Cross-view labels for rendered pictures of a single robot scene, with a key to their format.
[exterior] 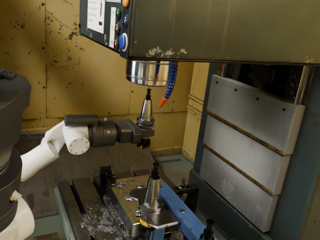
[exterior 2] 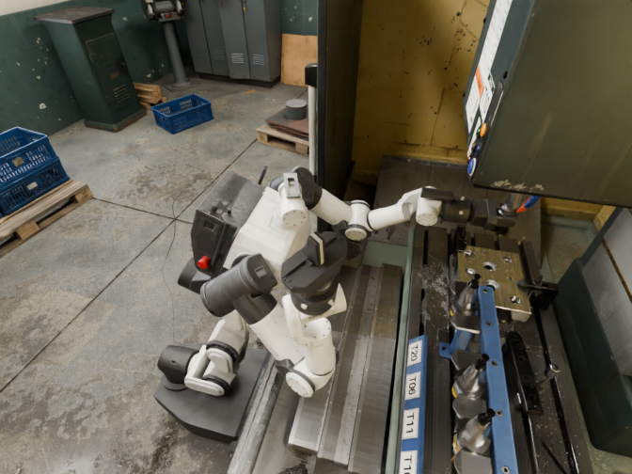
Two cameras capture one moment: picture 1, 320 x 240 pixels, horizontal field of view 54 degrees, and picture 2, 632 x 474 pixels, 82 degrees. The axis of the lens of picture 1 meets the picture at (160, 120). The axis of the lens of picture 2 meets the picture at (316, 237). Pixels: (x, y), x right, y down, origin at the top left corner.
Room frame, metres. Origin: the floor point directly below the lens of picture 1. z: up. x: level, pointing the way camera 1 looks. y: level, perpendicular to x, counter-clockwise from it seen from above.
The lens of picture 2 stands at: (-0.03, -0.11, 1.99)
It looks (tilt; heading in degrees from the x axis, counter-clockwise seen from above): 42 degrees down; 43
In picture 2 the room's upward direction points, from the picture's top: straight up
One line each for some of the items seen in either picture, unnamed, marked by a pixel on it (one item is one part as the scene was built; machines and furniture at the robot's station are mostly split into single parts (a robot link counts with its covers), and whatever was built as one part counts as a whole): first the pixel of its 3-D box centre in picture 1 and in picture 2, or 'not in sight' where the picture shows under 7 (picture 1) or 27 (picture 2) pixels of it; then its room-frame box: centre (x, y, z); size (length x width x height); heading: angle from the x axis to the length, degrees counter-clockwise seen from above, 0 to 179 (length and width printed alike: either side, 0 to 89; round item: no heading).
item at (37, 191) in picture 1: (89, 172); (455, 215); (1.59, 0.37, 0.75); 0.89 x 0.67 x 0.26; 118
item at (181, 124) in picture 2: not in sight; (183, 113); (2.02, 4.01, 0.11); 0.62 x 0.42 x 0.22; 179
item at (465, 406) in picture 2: not in sight; (470, 408); (0.42, -0.13, 1.21); 0.07 x 0.05 x 0.01; 118
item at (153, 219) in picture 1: (161, 219); (465, 322); (0.61, -0.03, 1.21); 0.07 x 0.05 x 0.01; 118
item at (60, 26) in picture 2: not in sight; (98, 71); (1.46, 4.68, 0.59); 0.57 x 0.52 x 1.17; 23
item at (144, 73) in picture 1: (151, 62); not in sight; (1.01, 0.05, 1.50); 0.16 x 0.16 x 0.12
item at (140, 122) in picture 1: (145, 121); (509, 209); (1.01, 0.05, 1.30); 0.06 x 0.06 x 0.03
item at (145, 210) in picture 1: (151, 205); (464, 305); (0.66, 0.00, 1.21); 0.06 x 0.06 x 0.03
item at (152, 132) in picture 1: (146, 134); (504, 223); (0.98, 0.04, 1.27); 0.06 x 0.02 x 0.03; 118
